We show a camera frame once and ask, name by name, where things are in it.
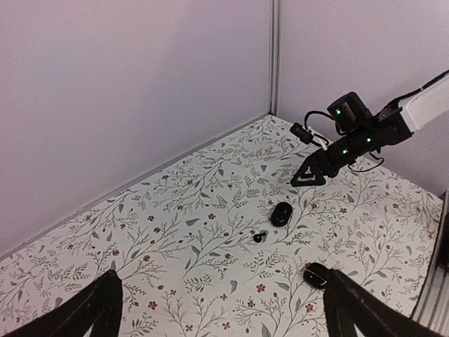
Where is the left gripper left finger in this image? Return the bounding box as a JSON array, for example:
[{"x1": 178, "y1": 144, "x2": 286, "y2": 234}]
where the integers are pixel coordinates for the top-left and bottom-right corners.
[{"x1": 7, "y1": 270, "x2": 123, "y2": 336}]

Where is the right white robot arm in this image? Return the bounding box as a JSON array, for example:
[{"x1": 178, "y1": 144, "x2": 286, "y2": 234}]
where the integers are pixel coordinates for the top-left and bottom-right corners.
[{"x1": 290, "y1": 72, "x2": 448, "y2": 187}]

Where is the right aluminium frame post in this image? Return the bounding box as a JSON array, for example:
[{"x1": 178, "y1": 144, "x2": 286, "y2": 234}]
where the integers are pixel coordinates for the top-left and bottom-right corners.
[{"x1": 267, "y1": 0, "x2": 282, "y2": 116}]

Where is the black earbud charging case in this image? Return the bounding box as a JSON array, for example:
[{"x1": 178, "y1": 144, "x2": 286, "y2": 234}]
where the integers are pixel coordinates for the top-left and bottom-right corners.
[{"x1": 303, "y1": 263, "x2": 330, "y2": 289}]

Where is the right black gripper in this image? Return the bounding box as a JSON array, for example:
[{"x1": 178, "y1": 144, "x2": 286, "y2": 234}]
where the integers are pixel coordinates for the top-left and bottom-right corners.
[{"x1": 290, "y1": 149, "x2": 339, "y2": 186}]

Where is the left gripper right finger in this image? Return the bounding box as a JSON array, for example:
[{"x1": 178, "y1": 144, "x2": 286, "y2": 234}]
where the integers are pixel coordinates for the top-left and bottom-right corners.
[{"x1": 323, "y1": 269, "x2": 439, "y2": 336}]

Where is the floral patterned table mat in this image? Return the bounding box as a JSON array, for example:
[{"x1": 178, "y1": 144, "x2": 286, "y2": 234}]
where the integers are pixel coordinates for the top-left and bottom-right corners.
[{"x1": 1, "y1": 117, "x2": 443, "y2": 336}]

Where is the black earbud with stem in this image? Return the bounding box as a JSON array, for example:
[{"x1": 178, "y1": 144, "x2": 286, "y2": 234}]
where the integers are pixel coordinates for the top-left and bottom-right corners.
[{"x1": 253, "y1": 231, "x2": 267, "y2": 243}]

